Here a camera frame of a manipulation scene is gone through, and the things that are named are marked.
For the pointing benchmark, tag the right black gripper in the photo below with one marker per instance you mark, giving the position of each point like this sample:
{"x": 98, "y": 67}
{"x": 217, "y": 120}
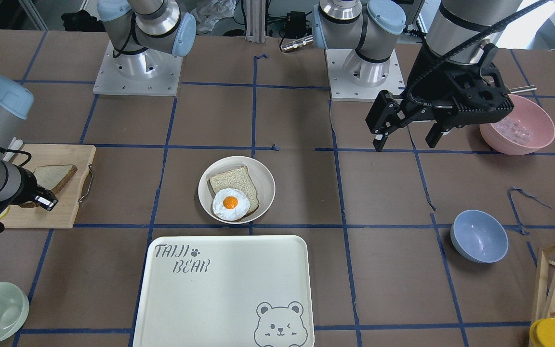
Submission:
{"x": 25, "y": 185}

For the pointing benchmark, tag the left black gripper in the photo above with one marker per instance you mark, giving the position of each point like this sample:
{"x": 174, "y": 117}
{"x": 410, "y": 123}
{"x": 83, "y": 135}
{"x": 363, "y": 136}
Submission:
{"x": 432, "y": 72}

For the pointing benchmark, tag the bread slice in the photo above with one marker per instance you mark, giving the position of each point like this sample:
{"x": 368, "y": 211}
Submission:
{"x": 51, "y": 179}
{"x": 238, "y": 178}

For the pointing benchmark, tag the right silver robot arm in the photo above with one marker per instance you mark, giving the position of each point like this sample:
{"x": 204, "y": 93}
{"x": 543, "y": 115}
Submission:
{"x": 148, "y": 40}

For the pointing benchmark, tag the bread slice on plate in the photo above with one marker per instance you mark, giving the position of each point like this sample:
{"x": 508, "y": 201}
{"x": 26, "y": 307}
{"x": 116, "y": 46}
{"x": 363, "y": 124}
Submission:
{"x": 238, "y": 178}

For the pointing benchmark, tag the cream round plate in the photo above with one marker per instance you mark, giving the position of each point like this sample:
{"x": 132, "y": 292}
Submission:
{"x": 260, "y": 174}

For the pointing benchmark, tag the wooden cutting board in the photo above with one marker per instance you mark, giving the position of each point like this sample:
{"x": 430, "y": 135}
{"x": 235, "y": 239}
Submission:
{"x": 64, "y": 214}

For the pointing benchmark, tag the white plastic spoon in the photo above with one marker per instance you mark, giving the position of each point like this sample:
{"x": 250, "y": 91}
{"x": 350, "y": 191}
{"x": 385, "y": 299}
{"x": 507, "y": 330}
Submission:
{"x": 14, "y": 145}

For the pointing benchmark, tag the pink bowl with ice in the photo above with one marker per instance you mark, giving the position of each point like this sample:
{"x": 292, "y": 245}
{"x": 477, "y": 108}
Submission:
{"x": 527, "y": 129}

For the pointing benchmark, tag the blue bowl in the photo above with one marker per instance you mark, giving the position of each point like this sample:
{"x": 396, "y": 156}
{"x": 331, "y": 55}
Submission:
{"x": 479, "y": 237}

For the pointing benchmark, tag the metal scoop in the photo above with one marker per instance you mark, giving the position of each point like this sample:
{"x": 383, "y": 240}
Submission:
{"x": 523, "y": 89}

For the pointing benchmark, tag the cream bear tray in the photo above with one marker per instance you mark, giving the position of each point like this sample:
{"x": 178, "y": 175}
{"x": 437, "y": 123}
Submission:
{"x": 226, "y": 291}

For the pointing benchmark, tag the fried egg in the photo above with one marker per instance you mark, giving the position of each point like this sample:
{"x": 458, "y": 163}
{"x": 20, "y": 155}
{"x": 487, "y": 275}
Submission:
{"x": 230, "y": 204}

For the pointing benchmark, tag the yellow mug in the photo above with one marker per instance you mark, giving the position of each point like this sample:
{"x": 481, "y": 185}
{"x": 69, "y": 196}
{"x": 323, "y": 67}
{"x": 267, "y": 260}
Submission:
{"x": 542, "y": 333}

